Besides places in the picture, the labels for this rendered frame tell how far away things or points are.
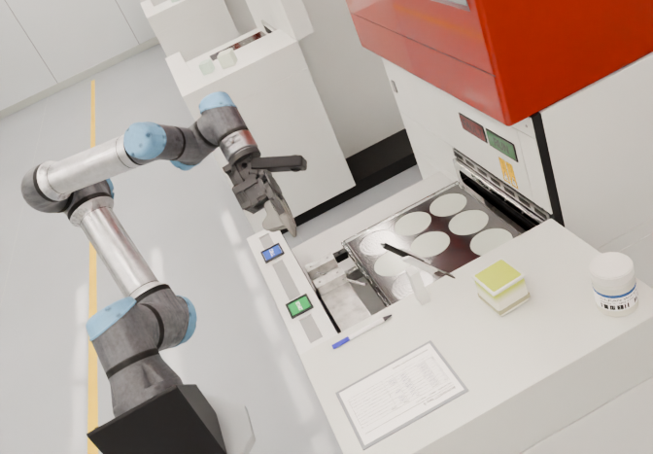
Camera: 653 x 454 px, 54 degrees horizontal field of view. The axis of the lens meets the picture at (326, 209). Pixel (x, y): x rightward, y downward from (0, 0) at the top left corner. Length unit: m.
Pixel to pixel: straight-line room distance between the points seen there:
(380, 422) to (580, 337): 0.38
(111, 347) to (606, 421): 0.98
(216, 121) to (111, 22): 7.89
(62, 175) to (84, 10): 7.76
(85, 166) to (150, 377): 0.47
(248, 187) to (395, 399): 0.52
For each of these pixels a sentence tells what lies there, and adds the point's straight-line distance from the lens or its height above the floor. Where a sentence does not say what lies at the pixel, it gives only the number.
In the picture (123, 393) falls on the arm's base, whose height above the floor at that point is 1.06.
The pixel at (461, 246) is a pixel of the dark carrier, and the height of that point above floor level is 0.90.
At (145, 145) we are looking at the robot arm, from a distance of 1.34.
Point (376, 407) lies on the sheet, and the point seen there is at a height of 0.97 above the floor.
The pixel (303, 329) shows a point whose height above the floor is 0.96.
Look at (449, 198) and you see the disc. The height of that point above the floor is 0.90.
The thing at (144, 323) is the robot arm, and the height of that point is 1.11.
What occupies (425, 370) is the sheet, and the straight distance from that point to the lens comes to 1.24.
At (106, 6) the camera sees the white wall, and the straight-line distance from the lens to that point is 9.24.
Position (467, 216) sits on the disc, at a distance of 1.67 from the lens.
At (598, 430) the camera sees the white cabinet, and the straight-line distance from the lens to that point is 1.36.
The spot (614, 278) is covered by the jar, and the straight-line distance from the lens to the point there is 1.19.
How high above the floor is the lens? 1.87
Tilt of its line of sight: 31 degrees down
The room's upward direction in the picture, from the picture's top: 24 degrees counter-clockwise
